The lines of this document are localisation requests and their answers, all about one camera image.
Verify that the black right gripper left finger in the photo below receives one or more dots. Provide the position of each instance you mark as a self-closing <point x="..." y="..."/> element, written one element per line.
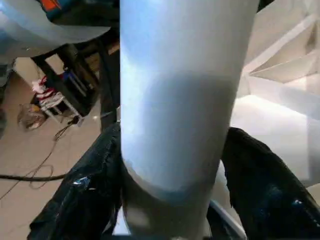
<point x="82" y="200"/>

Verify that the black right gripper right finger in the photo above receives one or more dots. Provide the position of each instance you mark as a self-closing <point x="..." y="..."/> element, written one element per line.
<point x="270" y="200"/>

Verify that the white plastic table leg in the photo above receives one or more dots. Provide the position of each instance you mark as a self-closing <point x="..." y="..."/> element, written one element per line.
<point x="180" y="100"/>

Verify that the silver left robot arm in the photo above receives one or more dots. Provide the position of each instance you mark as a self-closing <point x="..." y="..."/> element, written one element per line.
<point x="37" y="25"/>

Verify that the clear plastic bag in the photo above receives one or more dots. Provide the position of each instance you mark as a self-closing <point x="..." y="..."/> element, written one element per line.
<point x="31" y="116"/>

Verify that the white stool with cloth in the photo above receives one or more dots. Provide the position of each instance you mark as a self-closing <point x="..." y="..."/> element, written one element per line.
<point x="53" y="100"/>

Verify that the black furniture frame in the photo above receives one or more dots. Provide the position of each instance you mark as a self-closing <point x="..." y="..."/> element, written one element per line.
<point x="85" y="82"/>

